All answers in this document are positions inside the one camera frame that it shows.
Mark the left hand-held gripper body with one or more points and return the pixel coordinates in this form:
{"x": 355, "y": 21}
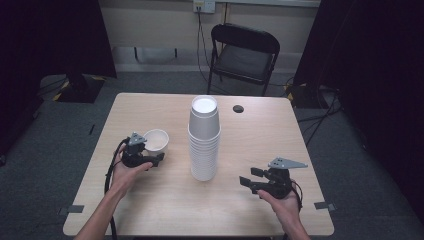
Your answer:
{"x": 133, "y": 155}

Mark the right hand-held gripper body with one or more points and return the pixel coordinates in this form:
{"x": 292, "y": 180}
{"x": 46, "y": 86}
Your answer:
{"x": 281, "y": 180}

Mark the single white paper cup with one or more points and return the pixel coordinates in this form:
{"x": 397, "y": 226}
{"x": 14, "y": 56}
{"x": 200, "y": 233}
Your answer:
{"x": 157, "y": 141}

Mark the stack of white paper cups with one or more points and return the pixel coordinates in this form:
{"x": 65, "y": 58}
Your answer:
{"x": 204, "y": 146}

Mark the person's left hand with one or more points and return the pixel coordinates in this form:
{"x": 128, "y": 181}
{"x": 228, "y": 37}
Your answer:
{"x": 128, "y": 176}

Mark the person's right hand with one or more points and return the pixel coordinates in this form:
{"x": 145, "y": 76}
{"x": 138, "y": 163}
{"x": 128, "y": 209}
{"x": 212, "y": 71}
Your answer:
{"x": 283, "y": 206}

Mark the small black floor strip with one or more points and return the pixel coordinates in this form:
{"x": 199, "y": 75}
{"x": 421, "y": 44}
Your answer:
{"x": 91, "y": 129}

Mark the grey tape strip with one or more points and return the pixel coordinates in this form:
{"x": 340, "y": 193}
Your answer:
{"x": 75, "y": 209}
{"x": 325, "y": 206}

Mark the black round table grommet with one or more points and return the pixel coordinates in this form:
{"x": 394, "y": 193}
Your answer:
{"x": 238, "y": 108}

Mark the black stand base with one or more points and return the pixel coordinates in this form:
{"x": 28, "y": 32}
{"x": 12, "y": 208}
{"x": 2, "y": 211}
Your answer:
{"x": 80, "y": 88}
{"x": 305, "y": 96}

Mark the black folding chair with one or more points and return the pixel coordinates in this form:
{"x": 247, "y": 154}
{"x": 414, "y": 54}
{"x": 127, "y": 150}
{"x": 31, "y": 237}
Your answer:
{"x": 245, "y": 58}

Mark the black curtain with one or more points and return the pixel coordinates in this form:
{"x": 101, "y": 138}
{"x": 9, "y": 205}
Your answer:
{"x": 50, "y": 43}
{"x": 373, "y": 83}

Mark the white wall panel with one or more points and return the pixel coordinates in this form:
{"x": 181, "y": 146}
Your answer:
{"x": 155, "y": 54}

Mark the white wall socket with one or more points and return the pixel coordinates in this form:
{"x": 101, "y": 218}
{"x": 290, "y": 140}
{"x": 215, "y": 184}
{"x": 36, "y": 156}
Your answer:
{"x": 204, "y": 6}

